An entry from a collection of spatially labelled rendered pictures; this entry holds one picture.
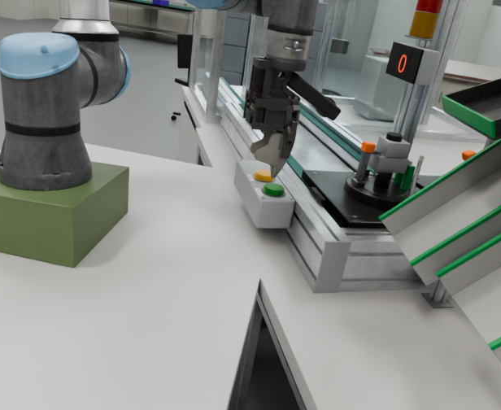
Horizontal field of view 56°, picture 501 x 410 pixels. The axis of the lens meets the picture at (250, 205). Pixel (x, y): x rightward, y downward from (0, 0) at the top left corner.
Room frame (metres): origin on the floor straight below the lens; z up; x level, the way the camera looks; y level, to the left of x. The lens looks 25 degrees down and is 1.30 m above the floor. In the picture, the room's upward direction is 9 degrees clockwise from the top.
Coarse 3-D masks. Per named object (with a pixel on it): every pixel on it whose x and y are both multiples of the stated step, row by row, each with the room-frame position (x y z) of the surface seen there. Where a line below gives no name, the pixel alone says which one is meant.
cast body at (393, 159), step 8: (384, 136) 0.88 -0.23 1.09; (392, 136) 0.86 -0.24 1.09; (400, 136) 0.86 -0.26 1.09; (384, 144) 0.86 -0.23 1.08; (392, 144) 0.85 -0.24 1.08; (400, 144) 0.85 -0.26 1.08; (408, 144) 0.86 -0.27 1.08; (384, 152) 0.85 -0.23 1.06; (392, 152) 0.85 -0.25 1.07; (400, 152) 0.85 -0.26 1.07; (376, 160) 0.85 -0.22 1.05; (384, 160) 0.84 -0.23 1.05; (392, 160) 0.85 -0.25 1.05; (400, 160) 0.85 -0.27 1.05; (408, 160) 0.86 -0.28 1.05; (376, 168) 0.84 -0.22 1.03; (384, 168) 0.84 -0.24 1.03; (392, 168) 0.85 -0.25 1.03; (400, 168) 0.85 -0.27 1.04
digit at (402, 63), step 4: (400, 48) 1.10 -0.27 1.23; (404, 48) 1.09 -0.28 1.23; (400, 52) 1.10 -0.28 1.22; (404, 52) 1.08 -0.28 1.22; (408, 52) 1.07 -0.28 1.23; (400, 56) 1.09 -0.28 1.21; (404, 56) 1.08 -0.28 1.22; (408, 56) 1.06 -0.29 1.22; (400, 60) 1.09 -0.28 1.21; (404, 60) 1.07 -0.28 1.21; (408, 60) 1.06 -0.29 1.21; (396, 64) 1.10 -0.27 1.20; (400, 64) 1.08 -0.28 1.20; (404, 64) 1.07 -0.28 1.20; (396, 68) 1.10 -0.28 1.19; (400, 68) 1.08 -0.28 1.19; (404, 68) 1.07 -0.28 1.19; (396, 72) 1.09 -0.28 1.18; (400, 72) 1.08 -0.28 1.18; (404, 72) 1.06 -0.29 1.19; (404, 76) 1.06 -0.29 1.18
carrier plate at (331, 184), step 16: (304, 176) 0.93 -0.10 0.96; (320, 176) 0.93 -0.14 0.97; (336, 176) 0.94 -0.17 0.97; (320, 192) 0.85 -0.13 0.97; (336, 192) 0.85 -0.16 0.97; (336, 208) 0.77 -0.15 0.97; (352, 208) 0.78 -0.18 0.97; (368, 208) 0.79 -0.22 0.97; (352, 224) 0.72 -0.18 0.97; (368, 224) 0.73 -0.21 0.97
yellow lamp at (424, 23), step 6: (420, 12) 1.07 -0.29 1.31; (426, 12) 1.06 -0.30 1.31; (414, 18) 1.08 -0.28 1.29; (420, 18) 1.07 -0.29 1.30; (426, 18) 1.06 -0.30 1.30; (432, 18) 1.06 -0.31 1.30; (414, 24) 1.08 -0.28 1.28; (420, 24) 1.07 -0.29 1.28; (426, 24) 1.06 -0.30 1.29; (432, 24) 1.06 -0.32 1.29; (414, 30) 1.07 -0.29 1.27; (420, 30) 1.06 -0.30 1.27; (426, 30) 1.06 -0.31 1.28; (432, 30) 1.07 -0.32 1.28; (414, 36) 1.07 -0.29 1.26; (420, 36) 1.06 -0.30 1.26; (426, 36) 1.06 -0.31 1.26; (432, 36) 1.07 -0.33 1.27
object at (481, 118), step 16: (496, 80) 0.66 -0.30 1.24; (448, 96) 0.66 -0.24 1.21; (464, 96) 0.66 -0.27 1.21; (480, 96) 0.66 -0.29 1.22; (496, 96) 0.66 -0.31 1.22; (448, 112) 0.64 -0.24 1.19; (464, 112) 0.59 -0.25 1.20; (480, 112) 0.62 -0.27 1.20; (496, 112) 0.60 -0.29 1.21; (480, 128) 0.56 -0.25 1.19; (496, 128) 0.53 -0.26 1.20
